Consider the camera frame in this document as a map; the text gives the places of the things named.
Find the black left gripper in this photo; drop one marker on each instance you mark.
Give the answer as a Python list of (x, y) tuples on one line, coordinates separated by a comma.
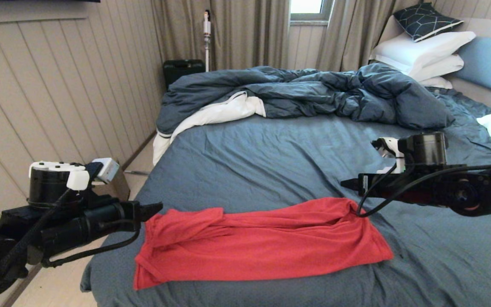
[(96, 221)]

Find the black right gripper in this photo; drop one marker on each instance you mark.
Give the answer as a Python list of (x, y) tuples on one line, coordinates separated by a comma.
[(411, 187)]

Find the red t-shirt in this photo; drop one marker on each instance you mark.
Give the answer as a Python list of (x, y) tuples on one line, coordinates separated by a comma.
[(271, 243)]

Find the bronze trash bin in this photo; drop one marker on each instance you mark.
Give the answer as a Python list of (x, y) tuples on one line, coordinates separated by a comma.
[(122, 187)]

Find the grey metal floor rod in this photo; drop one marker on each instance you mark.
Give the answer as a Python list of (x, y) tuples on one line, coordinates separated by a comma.
[(139, 173)]

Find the dark blue crumpled duvet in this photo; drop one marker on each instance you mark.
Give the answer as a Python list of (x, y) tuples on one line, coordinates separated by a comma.
[(313, 93)]

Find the white bed linen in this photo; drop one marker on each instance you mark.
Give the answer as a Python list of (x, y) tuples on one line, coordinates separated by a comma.
[(215, 114)]

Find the black hard case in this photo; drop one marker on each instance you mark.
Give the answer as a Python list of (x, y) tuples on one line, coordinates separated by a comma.
[(181, 70)]

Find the large white pillow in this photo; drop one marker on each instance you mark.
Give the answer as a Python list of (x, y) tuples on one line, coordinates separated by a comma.
[(417, 51)]

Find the beige curtain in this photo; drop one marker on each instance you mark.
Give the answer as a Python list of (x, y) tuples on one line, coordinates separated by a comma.
[(356, 33), (237, 33)]

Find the dark patterned cushion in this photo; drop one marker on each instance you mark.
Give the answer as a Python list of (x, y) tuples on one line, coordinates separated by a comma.
[(423, 21)]

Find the white stick vacuum cleaner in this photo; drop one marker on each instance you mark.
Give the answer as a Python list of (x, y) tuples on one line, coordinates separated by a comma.
[(206, 41)]

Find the grey framed window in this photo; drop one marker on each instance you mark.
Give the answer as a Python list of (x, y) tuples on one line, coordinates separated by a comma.
[(307, 9)]

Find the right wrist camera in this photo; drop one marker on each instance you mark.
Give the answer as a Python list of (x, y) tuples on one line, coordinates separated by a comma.
[(424, 149)]

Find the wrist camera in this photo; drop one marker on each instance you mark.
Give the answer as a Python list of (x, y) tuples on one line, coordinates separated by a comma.
[(49, 187), (424, 149)]

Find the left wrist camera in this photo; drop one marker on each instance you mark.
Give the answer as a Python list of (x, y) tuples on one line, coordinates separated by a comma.
[(49, 187)]

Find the dark wall screen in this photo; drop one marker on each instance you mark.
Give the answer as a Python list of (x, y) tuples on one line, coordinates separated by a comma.
[(45, 1)]

